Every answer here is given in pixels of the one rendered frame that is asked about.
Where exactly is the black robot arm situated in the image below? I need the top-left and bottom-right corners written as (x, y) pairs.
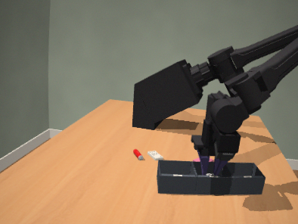
top-left (182, 25), bottom-right (298, 161)

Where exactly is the white domino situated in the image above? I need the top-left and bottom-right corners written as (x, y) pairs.
top-left (147, 151), bottom-right (163, 160)

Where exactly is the dark grey rack of bins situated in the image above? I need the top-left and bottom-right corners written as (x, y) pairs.
top-left (157, 160), bottom-right (265, 195)

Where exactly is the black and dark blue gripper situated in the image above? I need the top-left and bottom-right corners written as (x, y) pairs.
top-left (191, 135), bottom-right (228, 176)

